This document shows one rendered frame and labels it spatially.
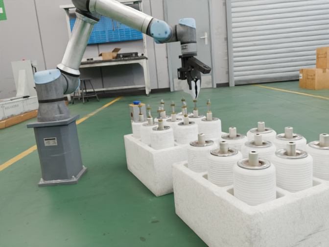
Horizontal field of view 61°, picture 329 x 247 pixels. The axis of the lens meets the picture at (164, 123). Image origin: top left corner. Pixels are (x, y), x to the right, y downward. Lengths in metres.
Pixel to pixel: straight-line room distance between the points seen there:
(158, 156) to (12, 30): 6.20
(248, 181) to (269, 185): 0.05
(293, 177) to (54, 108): 1.03
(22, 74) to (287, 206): 4.36
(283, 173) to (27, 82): 4.29
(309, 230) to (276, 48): 5.89
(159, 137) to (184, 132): 0.11
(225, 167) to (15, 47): 6.50
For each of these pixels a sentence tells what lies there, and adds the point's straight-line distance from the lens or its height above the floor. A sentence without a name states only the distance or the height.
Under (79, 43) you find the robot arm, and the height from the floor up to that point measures 0.64.
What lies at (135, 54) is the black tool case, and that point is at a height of 0.82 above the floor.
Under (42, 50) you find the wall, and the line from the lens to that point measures 6.75.
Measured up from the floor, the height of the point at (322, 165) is 0.21.
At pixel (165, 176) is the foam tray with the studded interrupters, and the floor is 0.08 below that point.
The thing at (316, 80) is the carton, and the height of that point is 0.14.
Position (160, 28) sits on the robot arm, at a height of 0.65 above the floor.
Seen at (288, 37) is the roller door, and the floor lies 0.92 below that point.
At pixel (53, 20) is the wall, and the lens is 6.70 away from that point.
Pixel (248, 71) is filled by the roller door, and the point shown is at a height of 0.29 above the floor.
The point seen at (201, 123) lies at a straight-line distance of 1.22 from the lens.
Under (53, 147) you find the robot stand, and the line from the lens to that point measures 1.38.
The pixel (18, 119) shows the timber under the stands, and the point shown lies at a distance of 3.88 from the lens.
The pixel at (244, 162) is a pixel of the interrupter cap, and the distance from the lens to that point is 0.70.
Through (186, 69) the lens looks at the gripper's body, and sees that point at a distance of 1.31.
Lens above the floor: 0.49
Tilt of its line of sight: 11 degrees down
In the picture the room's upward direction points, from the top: 5 degrees counter-clockwise
